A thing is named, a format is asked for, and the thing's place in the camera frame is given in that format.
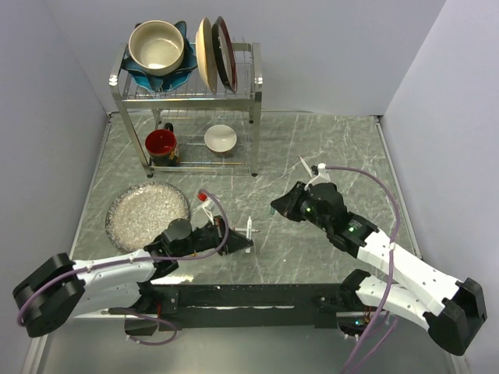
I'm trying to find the white pen red tip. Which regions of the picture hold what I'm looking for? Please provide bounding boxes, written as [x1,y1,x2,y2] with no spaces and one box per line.
[232,228,260,233]

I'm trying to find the beige ceramic bowl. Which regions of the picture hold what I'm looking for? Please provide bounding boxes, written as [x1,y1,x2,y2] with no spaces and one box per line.
[128,20,185,76]

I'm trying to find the metal dish rack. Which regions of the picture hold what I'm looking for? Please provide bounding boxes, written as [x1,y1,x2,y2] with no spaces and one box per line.
[108,41,264,178]

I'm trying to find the blue scalloped dish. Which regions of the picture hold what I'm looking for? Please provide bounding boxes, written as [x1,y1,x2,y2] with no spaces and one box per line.
[122,20,197,93]

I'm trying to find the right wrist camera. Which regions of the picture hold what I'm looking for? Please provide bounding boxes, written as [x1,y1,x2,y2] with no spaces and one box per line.
[305,163,331,191]

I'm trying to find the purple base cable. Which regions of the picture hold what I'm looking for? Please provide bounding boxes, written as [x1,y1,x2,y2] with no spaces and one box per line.
[124,309,181,348]

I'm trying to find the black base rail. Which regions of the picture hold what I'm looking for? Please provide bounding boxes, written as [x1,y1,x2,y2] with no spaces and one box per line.
[132,284,368,330]

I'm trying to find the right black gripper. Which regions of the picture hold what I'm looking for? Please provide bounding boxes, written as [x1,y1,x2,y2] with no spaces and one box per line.
[270,182,331,232]

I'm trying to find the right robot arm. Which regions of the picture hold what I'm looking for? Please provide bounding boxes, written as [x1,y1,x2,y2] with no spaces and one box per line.
[271,182,487,356]

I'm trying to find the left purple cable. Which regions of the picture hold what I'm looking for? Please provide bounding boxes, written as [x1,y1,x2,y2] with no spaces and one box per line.
[16,190,230,326]

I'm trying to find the cream plate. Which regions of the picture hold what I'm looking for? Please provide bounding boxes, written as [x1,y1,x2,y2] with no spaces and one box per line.
[196,17,217,94]

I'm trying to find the white pen yellow tip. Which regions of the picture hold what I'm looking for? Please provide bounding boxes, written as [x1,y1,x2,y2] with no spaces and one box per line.
[299,156,313,178]

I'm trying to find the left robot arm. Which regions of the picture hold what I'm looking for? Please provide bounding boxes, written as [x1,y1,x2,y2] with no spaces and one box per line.
[12,216,253,337]

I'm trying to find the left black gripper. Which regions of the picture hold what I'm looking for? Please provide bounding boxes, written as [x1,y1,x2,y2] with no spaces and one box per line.
[174,215,253,258]

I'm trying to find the black red-rimmed plate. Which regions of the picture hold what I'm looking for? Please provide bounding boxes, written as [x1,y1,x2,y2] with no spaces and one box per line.
[211,16,237,94]

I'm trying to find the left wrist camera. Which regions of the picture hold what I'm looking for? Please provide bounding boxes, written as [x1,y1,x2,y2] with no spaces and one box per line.
[193,192,215,224]

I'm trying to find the white pen green tip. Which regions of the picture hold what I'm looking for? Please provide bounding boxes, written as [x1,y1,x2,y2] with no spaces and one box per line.
[245,216,253,253]

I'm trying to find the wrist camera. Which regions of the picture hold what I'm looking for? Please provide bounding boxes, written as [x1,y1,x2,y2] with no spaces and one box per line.
[193,192,215,224]
[305,163,331,191]

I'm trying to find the small white bowl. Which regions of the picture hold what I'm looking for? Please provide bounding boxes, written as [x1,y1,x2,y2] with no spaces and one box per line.
[203,124,237,154]

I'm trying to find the speckled grey plate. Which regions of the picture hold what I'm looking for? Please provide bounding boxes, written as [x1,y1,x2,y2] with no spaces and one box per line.
[105,182,190,252]

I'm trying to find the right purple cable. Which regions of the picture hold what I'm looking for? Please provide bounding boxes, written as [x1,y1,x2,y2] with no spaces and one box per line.
[342,164,402,374]

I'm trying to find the red and black mug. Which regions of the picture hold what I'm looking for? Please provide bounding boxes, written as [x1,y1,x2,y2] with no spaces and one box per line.
[145,122,181,167]

